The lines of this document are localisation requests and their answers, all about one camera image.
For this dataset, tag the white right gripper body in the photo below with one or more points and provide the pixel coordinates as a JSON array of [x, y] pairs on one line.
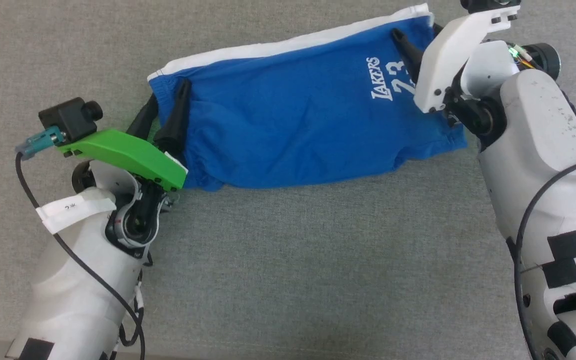
[[443, 55]]

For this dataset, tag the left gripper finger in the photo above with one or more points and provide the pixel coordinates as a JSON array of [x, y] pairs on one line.
[[175, 125], [143, 122]]

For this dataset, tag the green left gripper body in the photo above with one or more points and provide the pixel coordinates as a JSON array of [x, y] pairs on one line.
[[123, 152]]

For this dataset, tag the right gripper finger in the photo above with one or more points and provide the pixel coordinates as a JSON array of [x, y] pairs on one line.
[[437, 29], [410, 55]]

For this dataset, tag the blue Lakers basketball shorts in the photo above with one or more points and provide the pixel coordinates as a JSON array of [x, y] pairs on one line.
[[293, 115]]

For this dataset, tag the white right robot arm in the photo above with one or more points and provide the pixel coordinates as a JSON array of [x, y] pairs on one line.
[[538, 150]]

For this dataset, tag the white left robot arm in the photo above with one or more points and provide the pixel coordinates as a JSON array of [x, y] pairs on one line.
[[78, 290]]

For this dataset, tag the white paper label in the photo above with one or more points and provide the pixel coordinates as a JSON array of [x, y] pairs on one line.
[[73, 207]]

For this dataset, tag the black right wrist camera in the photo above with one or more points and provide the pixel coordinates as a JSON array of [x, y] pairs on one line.
[[483, 4]]

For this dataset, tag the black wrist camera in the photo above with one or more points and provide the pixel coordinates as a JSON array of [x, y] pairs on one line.
[[70, 117], [483, 4]]

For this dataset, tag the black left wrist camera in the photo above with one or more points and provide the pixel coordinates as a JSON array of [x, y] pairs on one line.
[[70, 117]]

